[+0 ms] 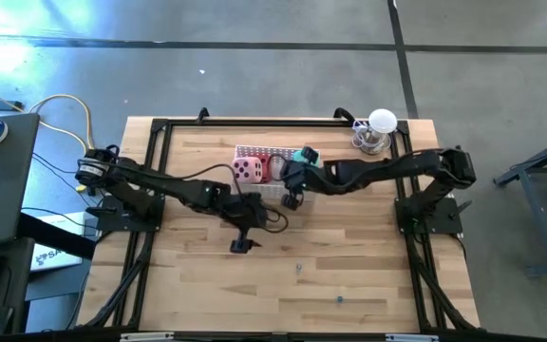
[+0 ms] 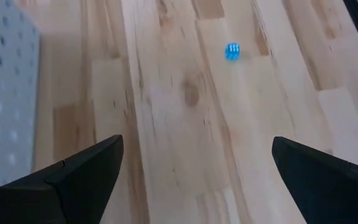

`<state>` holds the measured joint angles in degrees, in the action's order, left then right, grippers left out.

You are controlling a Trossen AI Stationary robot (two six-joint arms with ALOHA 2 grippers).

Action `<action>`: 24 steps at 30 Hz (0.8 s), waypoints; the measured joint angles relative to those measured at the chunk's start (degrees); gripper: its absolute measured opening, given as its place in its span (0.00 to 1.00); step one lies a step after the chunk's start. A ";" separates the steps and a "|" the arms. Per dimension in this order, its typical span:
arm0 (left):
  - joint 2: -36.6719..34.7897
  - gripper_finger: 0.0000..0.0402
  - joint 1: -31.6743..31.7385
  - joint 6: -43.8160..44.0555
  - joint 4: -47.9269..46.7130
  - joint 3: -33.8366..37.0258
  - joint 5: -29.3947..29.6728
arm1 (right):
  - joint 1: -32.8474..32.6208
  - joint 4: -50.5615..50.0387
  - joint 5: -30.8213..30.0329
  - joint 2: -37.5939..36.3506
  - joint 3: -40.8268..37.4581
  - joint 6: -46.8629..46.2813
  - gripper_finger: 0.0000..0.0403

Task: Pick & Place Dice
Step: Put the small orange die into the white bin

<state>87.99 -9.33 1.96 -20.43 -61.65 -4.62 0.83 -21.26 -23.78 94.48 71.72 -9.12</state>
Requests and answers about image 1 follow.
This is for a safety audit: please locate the white perforated basket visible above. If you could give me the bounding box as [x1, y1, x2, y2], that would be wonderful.
[233, 144, 323, 200]

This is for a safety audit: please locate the white edge bracket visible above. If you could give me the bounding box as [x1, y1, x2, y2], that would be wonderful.
[120, 332, 175, 342]
[385, 333, 440, 342]

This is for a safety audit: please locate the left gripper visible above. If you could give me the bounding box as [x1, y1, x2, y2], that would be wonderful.
[219, 191, 275, 255]

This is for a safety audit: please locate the large pink foam die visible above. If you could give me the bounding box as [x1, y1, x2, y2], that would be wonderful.
[231, 156, 264, 185]

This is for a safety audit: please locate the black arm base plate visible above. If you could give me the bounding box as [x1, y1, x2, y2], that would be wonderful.
[85, 194, 165, 233]
[394, 197, 473, 235]

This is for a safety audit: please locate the glass jar with white lid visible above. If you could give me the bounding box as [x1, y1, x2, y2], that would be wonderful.
[351, 107, 399, 157]

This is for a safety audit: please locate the yellow cable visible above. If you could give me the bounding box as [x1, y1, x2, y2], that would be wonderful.
[0, 80, 95, 148]

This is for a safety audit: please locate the black aluminium table frame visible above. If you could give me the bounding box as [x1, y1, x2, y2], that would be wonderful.
[76, 117, 481, 333]

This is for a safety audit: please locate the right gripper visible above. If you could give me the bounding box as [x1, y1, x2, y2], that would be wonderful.
[279, 145, 331, 212]

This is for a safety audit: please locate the white printed box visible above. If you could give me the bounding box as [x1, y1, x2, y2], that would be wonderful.
[29, 212, 87, 273]

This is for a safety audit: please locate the grey-blue metal stand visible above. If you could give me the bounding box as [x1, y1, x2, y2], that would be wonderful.
[493, 127, 547, 279]

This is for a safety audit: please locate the large teal foam die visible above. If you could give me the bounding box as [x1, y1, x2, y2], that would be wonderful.
[292, 149, 323, 168]

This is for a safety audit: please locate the large red foam die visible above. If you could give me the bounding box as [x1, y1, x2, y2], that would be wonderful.
[259, 154, 274, 184]

